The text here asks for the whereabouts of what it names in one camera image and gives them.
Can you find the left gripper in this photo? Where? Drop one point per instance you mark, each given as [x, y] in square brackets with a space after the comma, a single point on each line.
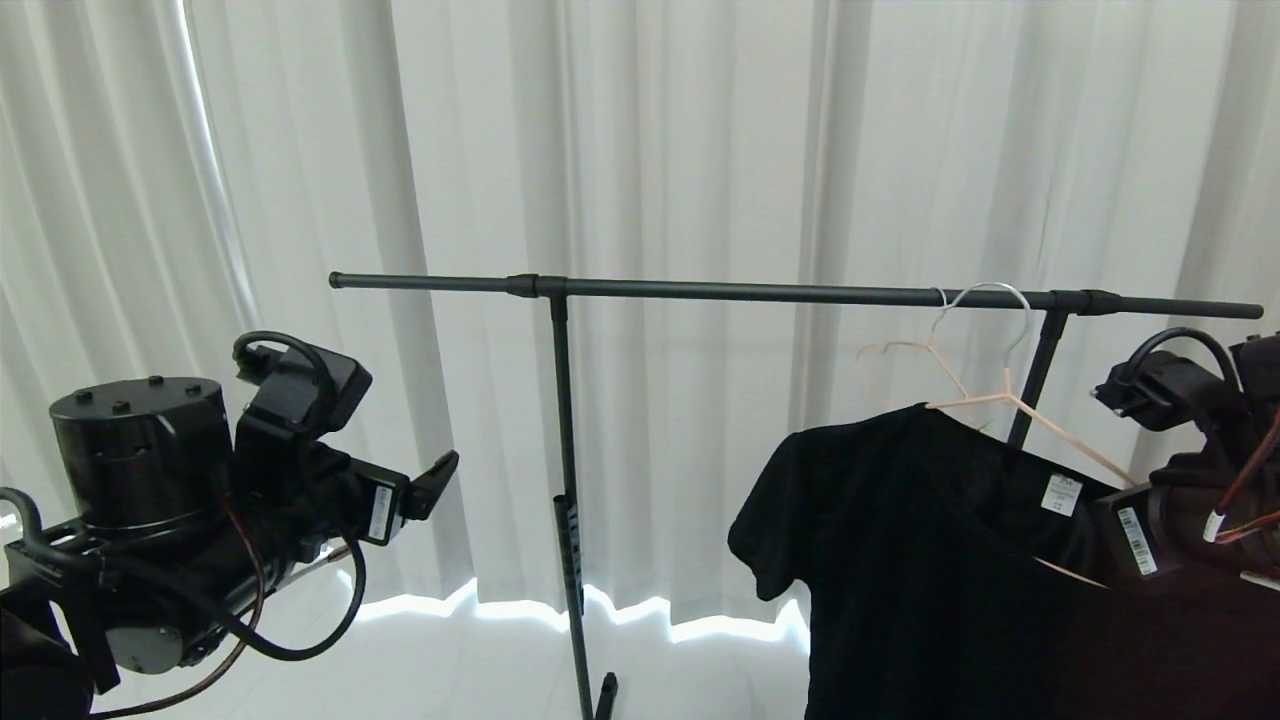
[340, 500]

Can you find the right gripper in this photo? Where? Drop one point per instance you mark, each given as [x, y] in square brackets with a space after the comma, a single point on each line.
[1190, 520]

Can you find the pink clothes hanger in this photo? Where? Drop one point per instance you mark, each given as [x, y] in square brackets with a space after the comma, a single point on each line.
[1006, 388]
[895, 346]

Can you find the black T-shirt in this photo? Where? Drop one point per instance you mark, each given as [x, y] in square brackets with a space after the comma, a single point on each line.
[900, 560]

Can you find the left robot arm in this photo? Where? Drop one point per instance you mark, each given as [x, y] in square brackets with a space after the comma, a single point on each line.
[140, 460]

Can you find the black clothes rack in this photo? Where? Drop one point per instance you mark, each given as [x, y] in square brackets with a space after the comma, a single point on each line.
[750, 291]

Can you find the white curtain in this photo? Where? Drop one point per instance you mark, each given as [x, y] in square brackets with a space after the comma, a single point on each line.
[700, 150]

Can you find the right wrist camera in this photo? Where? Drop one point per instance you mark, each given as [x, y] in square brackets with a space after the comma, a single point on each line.
[1160, 390]

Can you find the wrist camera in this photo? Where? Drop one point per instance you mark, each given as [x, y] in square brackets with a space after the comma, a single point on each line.
[300, 390]
[1160, 390]

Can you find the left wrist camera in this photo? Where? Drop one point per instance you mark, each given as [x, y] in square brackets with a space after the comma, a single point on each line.
[300, 390]

